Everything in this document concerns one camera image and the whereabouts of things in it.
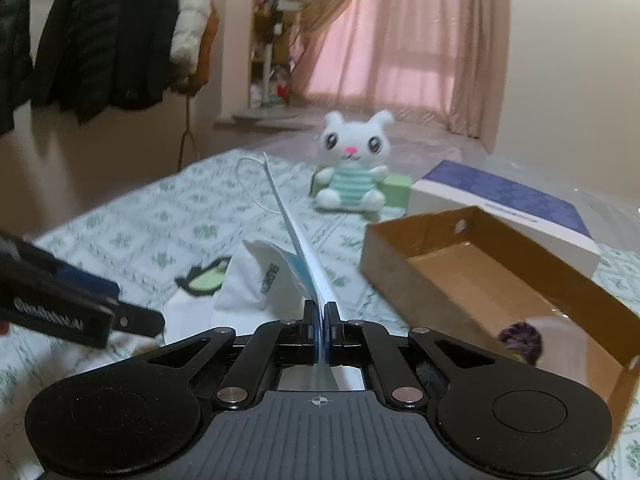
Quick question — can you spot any pink curtain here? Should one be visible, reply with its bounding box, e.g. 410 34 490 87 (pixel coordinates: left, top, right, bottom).
287 0 511 141

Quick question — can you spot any green and black cloth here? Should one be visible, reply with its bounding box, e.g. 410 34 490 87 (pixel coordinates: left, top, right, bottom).
174 256 233 298

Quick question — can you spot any blue face mask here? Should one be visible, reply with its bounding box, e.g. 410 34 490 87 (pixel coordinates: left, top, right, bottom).
235 152 346 321

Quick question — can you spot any purple fuzzy ball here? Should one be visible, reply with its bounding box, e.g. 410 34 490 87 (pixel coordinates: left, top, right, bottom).
498 322 545 366

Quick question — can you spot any dark hanging jacket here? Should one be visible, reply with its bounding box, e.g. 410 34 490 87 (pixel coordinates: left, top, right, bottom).
0 0 38 136

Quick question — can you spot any green carton box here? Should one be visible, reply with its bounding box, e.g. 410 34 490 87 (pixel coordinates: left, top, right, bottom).
309 167 415 211

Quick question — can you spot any white plush bunny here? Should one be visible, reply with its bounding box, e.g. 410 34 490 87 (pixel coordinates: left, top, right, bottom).
312 110 396 213

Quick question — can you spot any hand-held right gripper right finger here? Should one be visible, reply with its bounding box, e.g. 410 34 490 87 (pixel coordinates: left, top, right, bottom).
323 301 503 411

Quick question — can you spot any brown cardboard box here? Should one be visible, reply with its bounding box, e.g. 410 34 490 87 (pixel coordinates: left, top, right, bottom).
361 206 640 453

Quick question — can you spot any cluttered wooden shelf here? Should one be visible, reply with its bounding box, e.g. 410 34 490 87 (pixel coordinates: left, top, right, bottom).
247 0 298 110

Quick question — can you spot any purple and white box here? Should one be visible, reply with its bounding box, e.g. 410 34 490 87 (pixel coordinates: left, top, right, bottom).
409 160 602 281

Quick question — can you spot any white face mask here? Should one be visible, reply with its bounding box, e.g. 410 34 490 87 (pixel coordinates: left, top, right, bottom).
212 239 321 333

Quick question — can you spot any wooden coat stand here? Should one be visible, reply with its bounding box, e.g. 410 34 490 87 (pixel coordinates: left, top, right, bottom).
176 5 221 173

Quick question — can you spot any standing fan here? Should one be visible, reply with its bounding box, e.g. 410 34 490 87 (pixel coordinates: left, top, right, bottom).
232 0 360 122

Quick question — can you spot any black puffer jacket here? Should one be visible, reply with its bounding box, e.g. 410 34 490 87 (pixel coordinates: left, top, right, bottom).
31 0 182 126

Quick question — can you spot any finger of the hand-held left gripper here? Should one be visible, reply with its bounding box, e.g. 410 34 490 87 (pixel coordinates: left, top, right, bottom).
0 230 122 306
107 304 166 339

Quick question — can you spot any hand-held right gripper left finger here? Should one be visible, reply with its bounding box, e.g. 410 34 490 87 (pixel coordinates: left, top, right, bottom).
134 301 321 411

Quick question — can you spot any white puffer jacket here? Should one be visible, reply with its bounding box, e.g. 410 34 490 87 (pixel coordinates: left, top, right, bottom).
167 0 213 67

